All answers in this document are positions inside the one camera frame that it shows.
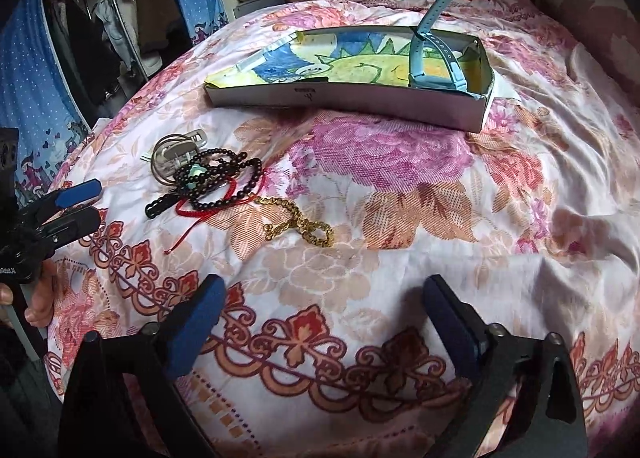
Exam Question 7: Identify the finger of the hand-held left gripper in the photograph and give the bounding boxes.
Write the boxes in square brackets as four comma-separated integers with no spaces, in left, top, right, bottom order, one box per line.
[30,179,103,220]
[39,208,103,245]

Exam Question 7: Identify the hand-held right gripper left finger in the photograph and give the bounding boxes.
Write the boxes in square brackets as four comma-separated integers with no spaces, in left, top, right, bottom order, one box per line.
[59,274,228,458]

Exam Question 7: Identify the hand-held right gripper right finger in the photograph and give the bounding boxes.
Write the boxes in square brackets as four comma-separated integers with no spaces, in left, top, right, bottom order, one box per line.
[422,274,588,458]

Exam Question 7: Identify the black hair tie with bead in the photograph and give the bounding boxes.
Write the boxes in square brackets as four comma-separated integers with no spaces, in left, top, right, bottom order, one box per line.
[145,163,208,221]

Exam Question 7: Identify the red string bracelet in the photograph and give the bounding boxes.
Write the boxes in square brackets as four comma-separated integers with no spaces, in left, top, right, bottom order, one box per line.
[165,173,267,255]

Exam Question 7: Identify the beige hair clip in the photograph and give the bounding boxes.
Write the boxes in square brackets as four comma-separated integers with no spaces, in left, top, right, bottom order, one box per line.
[150,128,208,179]

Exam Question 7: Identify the gold chain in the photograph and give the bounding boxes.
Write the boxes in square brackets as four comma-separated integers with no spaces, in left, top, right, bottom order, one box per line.
[255,195,336,249]

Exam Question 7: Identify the black bead bracelet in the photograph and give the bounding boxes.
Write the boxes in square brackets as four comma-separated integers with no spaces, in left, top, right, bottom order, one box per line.
[172,148,264,211]

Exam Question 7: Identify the grey cardboard box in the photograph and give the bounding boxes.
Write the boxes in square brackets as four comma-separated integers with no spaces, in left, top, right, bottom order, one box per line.
[204,25,497,134]

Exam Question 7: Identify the person's left hand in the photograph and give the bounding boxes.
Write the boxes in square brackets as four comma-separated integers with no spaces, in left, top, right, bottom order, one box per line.
[0,261,60,329]

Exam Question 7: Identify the floral bedsheet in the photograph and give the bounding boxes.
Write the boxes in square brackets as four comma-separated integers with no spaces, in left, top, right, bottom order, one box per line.
[42,0,640,458]

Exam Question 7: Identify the hanging clothes rack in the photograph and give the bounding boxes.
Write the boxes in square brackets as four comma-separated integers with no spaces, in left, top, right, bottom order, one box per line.
[42,0,193,111]

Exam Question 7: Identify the metal clothes rack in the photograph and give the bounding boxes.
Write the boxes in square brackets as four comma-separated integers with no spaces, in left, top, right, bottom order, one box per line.
[100,0,147,76]

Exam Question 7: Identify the crayon drawing paper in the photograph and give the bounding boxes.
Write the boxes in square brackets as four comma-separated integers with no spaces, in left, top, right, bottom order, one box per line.
[207,30,476,89]

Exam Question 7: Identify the light blue watch strap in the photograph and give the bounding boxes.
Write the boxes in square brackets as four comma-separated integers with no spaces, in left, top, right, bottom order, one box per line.
[407,0,473,94]

